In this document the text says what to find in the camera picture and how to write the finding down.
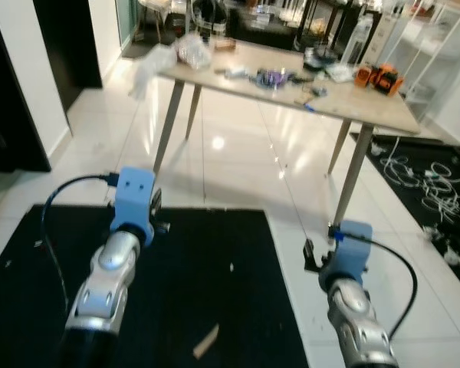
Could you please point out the black floor mat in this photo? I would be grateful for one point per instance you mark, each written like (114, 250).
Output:
(445, 253)
(215, 268)

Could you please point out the tan cardboard scrap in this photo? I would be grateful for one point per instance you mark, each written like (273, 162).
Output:
(207, 341)

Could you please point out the white crumpled plastic bag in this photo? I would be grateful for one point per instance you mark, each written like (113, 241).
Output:
(149, 69)

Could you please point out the light wooden table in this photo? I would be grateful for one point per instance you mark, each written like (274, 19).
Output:
(337, 100)

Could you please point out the clear crumpled plastic bag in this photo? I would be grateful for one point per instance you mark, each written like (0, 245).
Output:
(193, 50)

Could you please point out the purple snack wrapper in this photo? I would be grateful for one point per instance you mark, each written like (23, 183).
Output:
(272, 77)

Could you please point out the orange black power tool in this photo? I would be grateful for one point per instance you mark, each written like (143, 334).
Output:
(379, 79)

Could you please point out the clear plastic bottle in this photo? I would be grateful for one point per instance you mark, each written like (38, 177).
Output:
(356, 42)

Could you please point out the white shelf rack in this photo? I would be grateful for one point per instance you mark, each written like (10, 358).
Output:
(437, 46)

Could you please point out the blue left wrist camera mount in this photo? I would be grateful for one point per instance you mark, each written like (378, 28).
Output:
(132, 203)

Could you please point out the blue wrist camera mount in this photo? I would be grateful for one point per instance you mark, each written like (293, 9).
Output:
(349, 253)
(132, 203)

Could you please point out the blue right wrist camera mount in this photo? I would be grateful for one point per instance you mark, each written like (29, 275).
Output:
(349, 253)

